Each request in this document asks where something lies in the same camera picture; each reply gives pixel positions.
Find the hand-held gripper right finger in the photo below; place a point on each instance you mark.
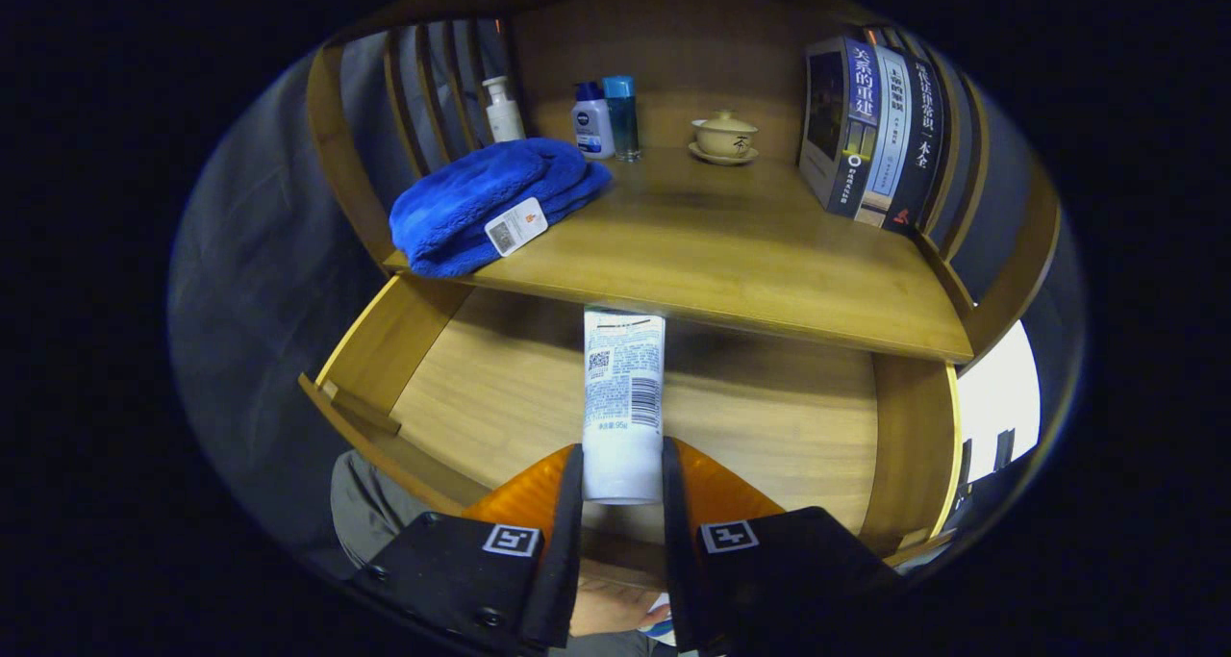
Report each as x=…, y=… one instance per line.
x=779, y=570

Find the teal bottle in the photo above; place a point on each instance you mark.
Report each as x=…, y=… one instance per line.
x=622, y=118

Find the beige lidded teacup with saucer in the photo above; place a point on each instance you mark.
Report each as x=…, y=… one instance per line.
x=724, y=139

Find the white pump bottle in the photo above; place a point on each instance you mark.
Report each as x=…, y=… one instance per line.
x=503, y=113

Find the white bottle with blue cap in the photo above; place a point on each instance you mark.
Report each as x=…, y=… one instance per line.
x=591, y=128

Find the light grey book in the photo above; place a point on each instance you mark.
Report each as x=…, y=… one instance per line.
x=890, y=138

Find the wooden cabinet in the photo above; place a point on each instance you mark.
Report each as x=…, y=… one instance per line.
x=673, y=41

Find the dark blue book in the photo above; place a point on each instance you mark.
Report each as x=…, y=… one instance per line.
x=832, y=118

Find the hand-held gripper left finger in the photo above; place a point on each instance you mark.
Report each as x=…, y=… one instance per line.
x=452, y=570

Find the blue towel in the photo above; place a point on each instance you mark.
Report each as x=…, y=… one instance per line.
x=462, y=210

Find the black book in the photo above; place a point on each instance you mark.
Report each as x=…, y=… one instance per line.
x=923, y=147

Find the wooden drawer with black knob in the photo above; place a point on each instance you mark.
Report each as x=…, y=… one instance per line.
x=500, y=388

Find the white tube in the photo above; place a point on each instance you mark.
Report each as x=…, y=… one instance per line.
x=623, y=397

